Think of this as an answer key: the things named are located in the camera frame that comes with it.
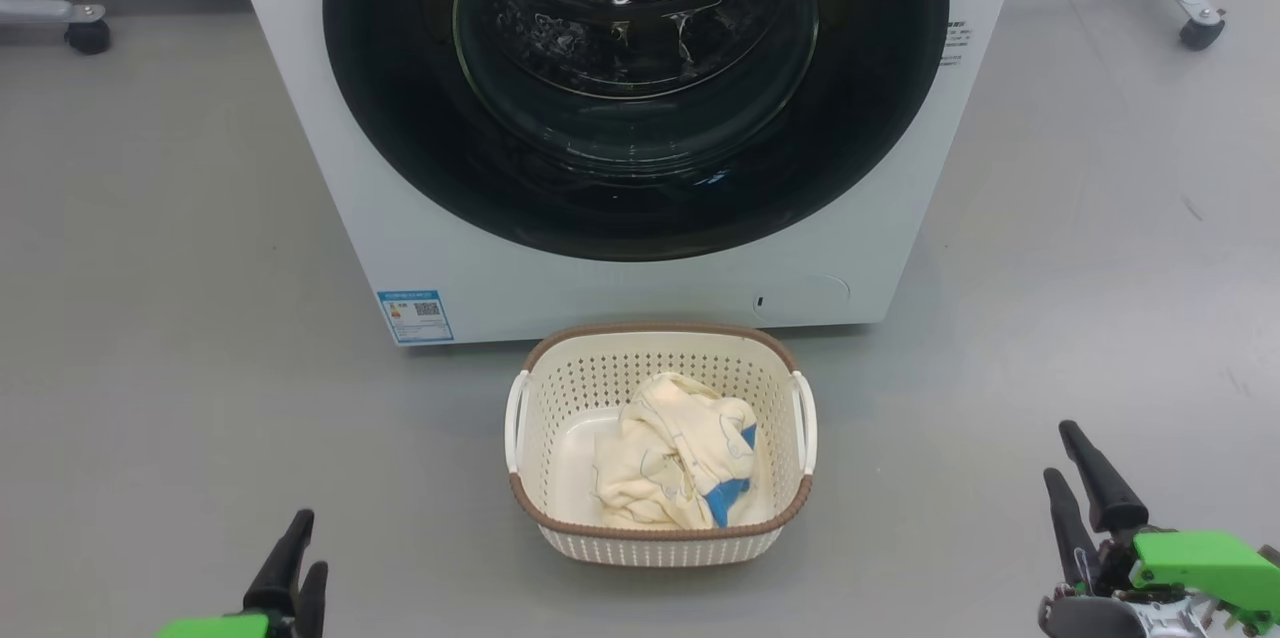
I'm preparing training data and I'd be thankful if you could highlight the cream yellow printed garment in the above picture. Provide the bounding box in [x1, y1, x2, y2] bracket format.
[594, 372, 771, 531]

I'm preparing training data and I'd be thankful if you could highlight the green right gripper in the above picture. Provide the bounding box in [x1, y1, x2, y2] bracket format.
[1038, 420, 1280, 638]

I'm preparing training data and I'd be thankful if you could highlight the round black glass washer door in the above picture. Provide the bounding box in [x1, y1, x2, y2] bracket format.
[322, 0, 951, 263]

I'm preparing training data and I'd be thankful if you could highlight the cream perforated basket brown rim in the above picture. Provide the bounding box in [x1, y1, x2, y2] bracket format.
[504, 322, 819, 569]

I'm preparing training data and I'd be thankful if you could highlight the white garment with blue patches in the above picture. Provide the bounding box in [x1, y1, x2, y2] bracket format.
[702, 423, 761, 530]

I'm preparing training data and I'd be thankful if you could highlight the white front-load washing machine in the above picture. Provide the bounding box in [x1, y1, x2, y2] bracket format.
[218, 0, 1028, 347]

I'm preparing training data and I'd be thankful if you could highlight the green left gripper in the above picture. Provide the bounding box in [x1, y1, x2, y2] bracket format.
[150, 508, 329, 638]

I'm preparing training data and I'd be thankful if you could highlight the blue energy label sticker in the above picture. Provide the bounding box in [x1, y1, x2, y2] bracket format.
[377, 289, 455, 346]

